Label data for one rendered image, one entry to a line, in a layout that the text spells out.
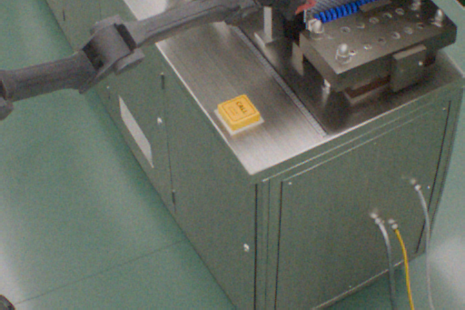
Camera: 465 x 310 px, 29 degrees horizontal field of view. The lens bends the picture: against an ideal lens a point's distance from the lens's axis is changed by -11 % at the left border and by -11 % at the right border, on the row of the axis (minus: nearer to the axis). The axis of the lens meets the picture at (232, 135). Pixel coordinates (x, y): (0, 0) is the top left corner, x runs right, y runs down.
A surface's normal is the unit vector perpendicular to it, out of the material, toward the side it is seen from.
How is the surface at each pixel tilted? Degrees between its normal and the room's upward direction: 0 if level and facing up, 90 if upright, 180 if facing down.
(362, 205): 90
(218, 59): 0
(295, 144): 0
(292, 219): 90
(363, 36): 0
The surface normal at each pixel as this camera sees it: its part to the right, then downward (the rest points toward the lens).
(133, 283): -0.02, -0.67
